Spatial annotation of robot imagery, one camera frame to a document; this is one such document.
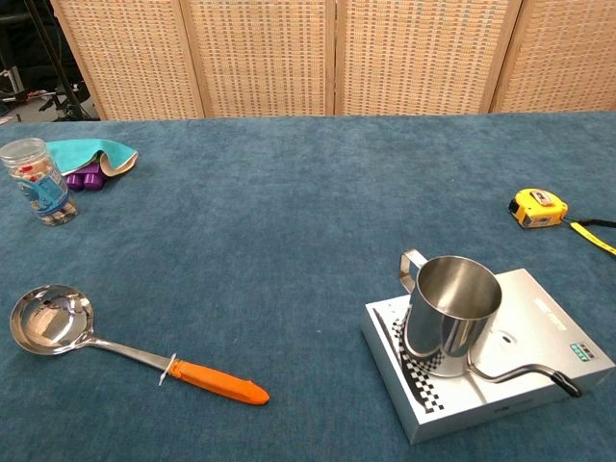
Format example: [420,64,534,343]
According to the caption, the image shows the teal cloth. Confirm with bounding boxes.
[45,138,140,177]

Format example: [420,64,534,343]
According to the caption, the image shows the black tripod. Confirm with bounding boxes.
[26,0,92,121]

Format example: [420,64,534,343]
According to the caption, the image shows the stainless steel mug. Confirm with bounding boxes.
[399,248,503,378]

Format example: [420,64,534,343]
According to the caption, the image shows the bent steel wire black tip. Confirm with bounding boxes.
[465,353,583,398]

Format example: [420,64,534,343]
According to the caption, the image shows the steel ladle orange handle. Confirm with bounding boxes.
[9,284,270,407]

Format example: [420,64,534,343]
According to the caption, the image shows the purple plastic block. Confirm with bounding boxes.
[64,162,106,193]

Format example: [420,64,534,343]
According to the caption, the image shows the woven wooden folding screen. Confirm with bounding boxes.
[50,0,616,120]

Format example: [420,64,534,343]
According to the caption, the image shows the clear plastic snack jar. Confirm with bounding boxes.
[0,138,81,227]

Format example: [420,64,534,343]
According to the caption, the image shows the yellow tape measure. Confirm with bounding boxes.
[508,188,616,257]

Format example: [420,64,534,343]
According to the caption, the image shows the blue velvet tablecloth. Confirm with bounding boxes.
[0,111,616,462]

